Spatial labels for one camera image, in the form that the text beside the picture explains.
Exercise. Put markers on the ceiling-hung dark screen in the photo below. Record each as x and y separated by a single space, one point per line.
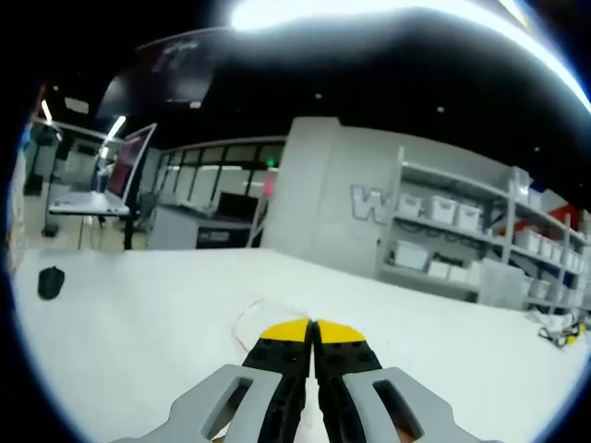
161 69

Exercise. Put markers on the grey metal shelf unit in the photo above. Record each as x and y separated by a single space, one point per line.
400 194

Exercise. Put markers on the rows of white storage boxes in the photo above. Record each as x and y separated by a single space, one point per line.
443 207

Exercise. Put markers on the curved computer monitor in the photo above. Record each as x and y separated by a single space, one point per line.
127 166

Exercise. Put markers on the black computer mouse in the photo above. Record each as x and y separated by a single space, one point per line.
51 282

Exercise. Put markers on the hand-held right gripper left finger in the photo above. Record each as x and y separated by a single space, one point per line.
258 387

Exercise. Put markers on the pink object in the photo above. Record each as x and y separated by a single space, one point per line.
268 184

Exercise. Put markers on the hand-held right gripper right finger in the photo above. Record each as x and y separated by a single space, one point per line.
365 387

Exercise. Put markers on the dark equipment cabinet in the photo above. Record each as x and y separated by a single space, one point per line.
221 237

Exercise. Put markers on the white standing desk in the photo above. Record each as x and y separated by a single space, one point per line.
88 205

